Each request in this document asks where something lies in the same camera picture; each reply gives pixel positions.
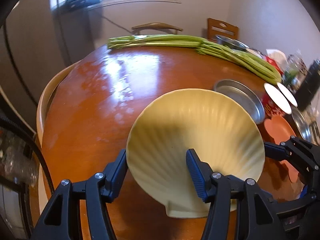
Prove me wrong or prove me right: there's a wooden chair with backrest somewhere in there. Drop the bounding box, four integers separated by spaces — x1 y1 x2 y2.
207 18 239 41

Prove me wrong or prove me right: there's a green label plastic bottle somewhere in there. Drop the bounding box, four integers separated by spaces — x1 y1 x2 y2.
283 49 308 90

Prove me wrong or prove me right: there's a red instant noodle bowl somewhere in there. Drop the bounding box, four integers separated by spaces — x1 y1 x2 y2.
262 83 292 117

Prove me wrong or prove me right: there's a black wall shelf rack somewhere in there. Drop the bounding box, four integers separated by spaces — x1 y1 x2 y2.
65 0 100 11

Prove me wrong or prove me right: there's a shallow steel round pan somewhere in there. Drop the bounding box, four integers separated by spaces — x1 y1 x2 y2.
213 79 265 125

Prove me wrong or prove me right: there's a yellow shell-shaped plate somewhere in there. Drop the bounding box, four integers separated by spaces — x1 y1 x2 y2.
126 88 265 218

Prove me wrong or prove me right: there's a pink plastic plate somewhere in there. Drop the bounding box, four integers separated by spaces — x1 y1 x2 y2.
264 115 299 184

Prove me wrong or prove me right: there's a large steel bowl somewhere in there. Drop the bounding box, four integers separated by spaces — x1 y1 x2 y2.
291 107 312 142

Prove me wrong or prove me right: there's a black thermos flask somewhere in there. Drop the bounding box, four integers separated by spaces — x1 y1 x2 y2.
295 59 320 112

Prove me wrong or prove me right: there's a wrapped celery bunch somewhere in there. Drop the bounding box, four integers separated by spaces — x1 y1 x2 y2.
196 42 281 85

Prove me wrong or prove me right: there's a steel mixing bowl far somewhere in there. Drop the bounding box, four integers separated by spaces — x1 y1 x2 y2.
215 35 249 51

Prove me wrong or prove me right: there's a long celery bunch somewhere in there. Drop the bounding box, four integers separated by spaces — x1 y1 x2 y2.
107 34 208 50

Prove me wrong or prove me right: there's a curved wooden armchair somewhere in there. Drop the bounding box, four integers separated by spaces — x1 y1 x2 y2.
131 22 183 35

